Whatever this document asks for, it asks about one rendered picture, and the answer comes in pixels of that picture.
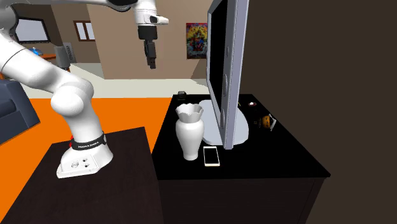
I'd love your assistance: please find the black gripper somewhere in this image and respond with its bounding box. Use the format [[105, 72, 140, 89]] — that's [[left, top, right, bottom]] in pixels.
[[137, 25, 158, 70]]

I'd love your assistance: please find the brown framed window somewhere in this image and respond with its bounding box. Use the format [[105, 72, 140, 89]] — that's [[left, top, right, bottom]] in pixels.
[[73, 20, 96, 42]]

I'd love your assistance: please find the grey flat screen television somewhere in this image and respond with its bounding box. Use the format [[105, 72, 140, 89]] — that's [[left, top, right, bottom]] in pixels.
[[198, 0, 250, 150]]

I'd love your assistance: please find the white scalloped vase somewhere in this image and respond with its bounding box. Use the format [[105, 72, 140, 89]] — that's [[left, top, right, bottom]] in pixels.
[[175, 103, 205, 162]]

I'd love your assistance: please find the white smartphone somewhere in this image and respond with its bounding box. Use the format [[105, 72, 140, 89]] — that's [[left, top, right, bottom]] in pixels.
[[203, 146, 221, 167]]

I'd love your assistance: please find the orange object with grey plate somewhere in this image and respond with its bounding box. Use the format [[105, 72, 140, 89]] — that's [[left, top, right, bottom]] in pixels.
[[261, 113, 277, 132]]

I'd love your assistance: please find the dark blue sofa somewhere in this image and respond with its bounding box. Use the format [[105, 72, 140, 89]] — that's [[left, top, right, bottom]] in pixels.
[[0, 78, 41, 146]]

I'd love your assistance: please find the dark robot stand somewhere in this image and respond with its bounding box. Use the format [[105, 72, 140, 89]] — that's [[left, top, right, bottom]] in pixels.
[[1, 126, 164, 224]]

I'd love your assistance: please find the black cabinet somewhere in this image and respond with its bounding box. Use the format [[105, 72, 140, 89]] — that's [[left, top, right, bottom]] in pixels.
[[151, 94, 331, 224]]

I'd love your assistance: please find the colourful wall poster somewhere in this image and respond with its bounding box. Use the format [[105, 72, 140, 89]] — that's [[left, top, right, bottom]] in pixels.
[[186, 22, 208, 60]]

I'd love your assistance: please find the black framed wall screen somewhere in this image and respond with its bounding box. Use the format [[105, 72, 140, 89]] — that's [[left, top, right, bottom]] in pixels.
[[13, 17, 52, 45]]

